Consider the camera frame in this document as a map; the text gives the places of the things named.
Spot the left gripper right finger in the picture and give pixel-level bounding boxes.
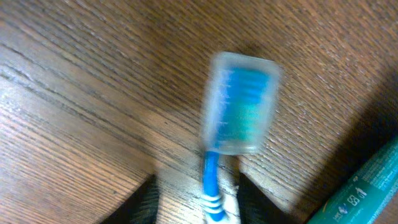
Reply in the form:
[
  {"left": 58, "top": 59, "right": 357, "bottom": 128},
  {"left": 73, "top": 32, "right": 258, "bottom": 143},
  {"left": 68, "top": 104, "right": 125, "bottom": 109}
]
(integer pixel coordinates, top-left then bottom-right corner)
[{"left": 236, "top": 172, "right": 297, "bottom": 224}]

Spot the teal toothpaste tube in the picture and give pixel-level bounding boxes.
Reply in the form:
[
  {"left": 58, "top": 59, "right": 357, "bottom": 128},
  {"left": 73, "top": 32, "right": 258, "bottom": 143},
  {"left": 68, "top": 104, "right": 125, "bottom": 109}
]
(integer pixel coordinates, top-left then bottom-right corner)
[{"left": 308, "top": 139, "right": 397, "bottom": 224}]

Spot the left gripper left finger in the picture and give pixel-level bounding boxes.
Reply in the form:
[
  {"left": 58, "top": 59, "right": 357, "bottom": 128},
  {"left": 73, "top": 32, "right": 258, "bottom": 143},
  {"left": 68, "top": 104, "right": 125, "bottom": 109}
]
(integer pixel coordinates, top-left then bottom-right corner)
[{"left": 101, "top": 174, "right": 160, "bottom": 224}]

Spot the blue white toothbrush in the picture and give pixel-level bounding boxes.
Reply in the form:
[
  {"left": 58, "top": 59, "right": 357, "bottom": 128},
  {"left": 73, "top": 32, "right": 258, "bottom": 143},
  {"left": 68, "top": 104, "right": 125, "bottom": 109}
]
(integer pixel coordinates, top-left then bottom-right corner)
[{"left": 201, "top": 52, "right": 282, "bottom": 223}]

